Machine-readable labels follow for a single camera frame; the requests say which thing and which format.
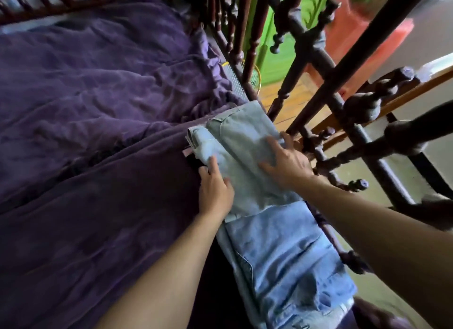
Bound person's right hand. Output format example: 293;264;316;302
259;132;315;192

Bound person's left hand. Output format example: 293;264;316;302
198;156;235;223

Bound light blue jeans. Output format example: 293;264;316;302
185;101;302;222

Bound person's left forearm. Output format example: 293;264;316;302
95;212;227;329

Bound person's right forearm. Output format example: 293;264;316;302
297;177;453;329

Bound yellow racket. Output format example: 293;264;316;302
221;61;263;96

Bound green door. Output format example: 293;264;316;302
246;0;342;87

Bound purple bed sheet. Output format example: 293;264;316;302
0;0;248;329

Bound pink plastic container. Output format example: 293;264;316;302
306;0;415;100

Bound dark carved wooden bed frame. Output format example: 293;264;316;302
0;0;453;274

